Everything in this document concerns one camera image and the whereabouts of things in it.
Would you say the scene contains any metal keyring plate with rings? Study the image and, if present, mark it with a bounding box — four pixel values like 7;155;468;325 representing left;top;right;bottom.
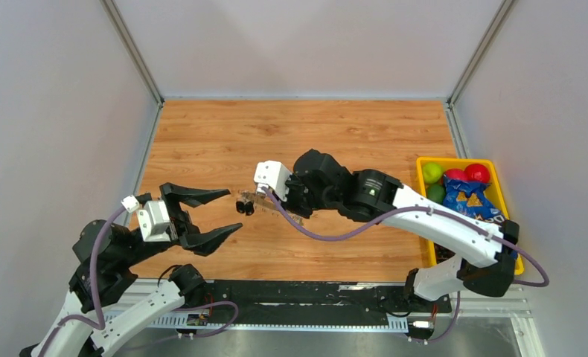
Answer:
234;190;281;216

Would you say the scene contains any red ball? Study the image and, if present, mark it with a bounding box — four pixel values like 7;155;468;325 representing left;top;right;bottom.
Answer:
464;163;491;184

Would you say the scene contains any yellow plastic bin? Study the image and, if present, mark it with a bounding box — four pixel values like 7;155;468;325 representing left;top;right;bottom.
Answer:
416;157;525;276

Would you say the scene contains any purple grapes bunch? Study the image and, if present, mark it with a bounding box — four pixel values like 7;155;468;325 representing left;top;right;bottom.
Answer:
433;243;455;264

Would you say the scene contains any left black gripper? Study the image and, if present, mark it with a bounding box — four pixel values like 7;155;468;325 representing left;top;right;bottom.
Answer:
119;179;244;266

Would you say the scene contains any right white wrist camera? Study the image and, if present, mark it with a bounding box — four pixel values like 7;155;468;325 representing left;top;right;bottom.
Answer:
253;161;292;202

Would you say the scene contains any slotted cable duct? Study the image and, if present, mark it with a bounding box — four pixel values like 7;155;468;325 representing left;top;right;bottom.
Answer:
148;304;409;333

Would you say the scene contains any pink ball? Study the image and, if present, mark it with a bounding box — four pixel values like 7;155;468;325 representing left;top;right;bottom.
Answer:
444;168;469;181

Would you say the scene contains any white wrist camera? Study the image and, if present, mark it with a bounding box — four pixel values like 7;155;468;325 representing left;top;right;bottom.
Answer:
121;193;172;242
253;161;292;202

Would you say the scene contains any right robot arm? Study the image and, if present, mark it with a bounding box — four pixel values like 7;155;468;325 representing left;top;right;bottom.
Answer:
255;149;519;311

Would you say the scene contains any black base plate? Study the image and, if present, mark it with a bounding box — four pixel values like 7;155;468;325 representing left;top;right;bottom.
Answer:
185;280;452;318

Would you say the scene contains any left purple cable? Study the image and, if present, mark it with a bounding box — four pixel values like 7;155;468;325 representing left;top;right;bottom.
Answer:
36;205;130;357

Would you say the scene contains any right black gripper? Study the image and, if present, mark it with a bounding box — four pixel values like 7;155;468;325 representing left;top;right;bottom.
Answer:
271;170;339;219

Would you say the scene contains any dark green ball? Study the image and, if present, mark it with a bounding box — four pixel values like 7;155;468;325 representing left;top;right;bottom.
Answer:
426;184;447;204

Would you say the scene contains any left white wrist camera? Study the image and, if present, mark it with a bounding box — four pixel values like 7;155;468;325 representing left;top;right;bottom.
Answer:
121;193;172;242

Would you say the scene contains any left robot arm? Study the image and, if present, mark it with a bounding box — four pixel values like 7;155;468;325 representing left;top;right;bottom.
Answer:
21;183;240;356

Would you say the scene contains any blue chips bag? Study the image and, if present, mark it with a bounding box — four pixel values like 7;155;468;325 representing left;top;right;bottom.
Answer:
442;175;505;225

